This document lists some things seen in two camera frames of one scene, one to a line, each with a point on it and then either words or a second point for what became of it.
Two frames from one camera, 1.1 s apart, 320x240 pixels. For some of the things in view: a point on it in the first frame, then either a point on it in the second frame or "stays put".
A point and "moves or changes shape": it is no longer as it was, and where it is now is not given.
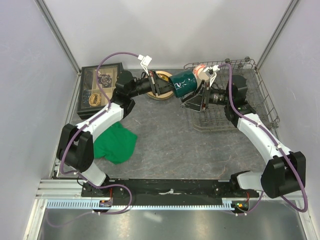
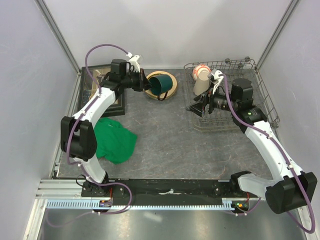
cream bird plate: (166, 76) stays put
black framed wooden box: (92, 99) stays put
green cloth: (117, 144) stays put
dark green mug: (184, 82) moves or changes shape
